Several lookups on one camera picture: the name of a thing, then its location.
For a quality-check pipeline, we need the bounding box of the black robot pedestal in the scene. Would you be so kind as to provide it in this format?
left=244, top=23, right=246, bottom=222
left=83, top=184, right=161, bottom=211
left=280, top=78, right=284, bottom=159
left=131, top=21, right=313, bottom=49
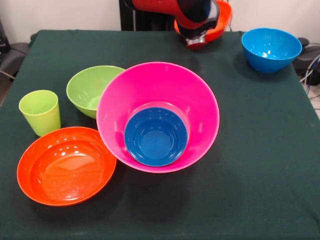
left=119, top=0, right=177, bottom=31

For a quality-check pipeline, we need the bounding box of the light blue bowl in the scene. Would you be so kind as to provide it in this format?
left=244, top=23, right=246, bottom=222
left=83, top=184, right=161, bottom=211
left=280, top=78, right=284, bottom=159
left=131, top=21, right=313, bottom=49
left=241, top=27, right=303, bottom=74

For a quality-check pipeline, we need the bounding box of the green bowl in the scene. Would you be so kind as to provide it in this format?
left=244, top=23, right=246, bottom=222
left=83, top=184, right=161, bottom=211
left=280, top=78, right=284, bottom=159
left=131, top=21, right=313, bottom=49
left=65, top=65, right=126, bottom=120

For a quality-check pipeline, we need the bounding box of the light green cup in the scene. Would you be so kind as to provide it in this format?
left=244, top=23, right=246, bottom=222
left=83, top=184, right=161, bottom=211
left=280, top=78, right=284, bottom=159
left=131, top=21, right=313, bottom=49
left=18, top=89, right=62, bottom=138

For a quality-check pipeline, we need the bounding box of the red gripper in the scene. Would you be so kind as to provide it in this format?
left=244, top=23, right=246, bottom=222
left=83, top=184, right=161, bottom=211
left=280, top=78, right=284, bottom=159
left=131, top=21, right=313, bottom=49
left=186, top=38, right=209, bottom=51

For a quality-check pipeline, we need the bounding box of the red-orange bowl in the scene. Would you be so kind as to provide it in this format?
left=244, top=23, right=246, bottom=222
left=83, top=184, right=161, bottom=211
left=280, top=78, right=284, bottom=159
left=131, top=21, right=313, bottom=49
left=173, top=0, right=233, bottom=43
left=16, top=126, right=118, bottom=207

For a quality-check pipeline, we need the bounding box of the large pink bowl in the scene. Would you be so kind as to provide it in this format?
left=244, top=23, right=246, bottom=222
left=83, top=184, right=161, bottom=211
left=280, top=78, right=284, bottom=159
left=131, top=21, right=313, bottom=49
left=96, top=61, right=221, bottom=174

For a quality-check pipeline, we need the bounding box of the tangle of floor cables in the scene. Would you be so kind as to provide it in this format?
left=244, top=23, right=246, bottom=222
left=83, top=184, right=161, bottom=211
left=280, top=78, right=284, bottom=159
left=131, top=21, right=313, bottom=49
left=298, top=42, right=320, bottom=96

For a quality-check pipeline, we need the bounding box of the black pedestal foot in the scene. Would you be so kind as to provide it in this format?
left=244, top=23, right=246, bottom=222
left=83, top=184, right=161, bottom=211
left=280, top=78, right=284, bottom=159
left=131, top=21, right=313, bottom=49
left=0, top=42, right=31, bottom=76
left=294, top=37, right=320, bottom=75

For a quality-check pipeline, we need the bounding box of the dark green table cloth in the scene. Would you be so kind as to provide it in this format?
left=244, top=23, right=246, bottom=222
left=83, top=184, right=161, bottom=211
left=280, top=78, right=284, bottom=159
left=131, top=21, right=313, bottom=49
left=0, top=29, right=320, bottom=240

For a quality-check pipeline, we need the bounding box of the small dark blue bowl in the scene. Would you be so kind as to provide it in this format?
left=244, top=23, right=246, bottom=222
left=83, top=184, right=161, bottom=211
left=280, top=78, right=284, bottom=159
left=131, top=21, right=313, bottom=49
left=124, top=107, right=189, bottom=168

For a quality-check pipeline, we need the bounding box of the black equipment box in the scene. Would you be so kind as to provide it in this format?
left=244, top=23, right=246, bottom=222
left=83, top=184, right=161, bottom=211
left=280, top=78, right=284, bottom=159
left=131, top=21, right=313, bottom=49
left=0, top=18, right=11, bottom=53

